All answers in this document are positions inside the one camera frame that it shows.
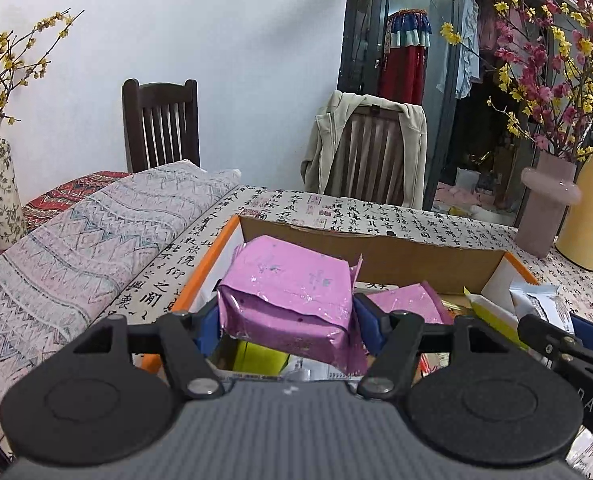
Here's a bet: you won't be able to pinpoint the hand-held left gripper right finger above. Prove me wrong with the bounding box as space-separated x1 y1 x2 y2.
354 292 515 402

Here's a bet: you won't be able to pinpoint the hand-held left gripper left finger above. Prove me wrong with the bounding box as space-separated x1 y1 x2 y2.
71 304 226 402

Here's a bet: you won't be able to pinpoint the silver white snack packet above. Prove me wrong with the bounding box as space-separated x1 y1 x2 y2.
509 280 575 335

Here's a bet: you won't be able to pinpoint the pink snack packet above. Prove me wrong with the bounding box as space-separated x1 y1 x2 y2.
365 282 456 327
216 234 365 377

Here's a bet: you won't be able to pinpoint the yellow snack packet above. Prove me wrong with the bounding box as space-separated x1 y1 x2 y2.
463 287 523 337

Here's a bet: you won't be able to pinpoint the green snack packet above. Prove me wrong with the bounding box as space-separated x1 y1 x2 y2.
233 340 290 376

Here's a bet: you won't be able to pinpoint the pile of mixed snacks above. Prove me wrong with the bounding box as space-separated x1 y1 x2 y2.
210 280 523 379

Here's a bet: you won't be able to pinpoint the red cardboard box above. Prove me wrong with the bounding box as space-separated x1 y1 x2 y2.
141 214 541 378

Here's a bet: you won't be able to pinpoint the pale printed snack packet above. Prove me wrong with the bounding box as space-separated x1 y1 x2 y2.
565 429 593 479

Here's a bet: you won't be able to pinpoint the pink mushroom-shaped vase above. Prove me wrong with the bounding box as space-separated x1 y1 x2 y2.
515 150 583 260

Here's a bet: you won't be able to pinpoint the pink zigzag patterned cloth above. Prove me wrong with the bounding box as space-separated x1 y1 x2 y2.
0 160 243 466

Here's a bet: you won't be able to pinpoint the brown slatted wooden chair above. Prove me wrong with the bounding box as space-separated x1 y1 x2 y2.
339 109 407 203

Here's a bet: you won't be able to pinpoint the beige jacket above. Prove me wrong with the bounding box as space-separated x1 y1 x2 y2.
301 90 428 209

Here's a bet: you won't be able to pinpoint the dark wooden chair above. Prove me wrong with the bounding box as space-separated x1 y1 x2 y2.
122 78 200 174

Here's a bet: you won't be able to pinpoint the red and blue hanging garment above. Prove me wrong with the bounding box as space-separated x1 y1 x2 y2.
378 8 433 106

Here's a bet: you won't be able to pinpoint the red and yellow blossom bouquet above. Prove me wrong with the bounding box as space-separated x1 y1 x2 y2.
441 0 593 162

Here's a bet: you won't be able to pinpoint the dark framed glass door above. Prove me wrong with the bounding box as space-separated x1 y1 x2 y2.
338 0 593 216

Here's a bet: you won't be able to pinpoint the pale blue hanging clothes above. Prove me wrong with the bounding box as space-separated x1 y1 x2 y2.
435 0 481 99

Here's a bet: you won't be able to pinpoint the yellow blossom branches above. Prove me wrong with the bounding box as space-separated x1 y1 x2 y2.
0 9 86 125

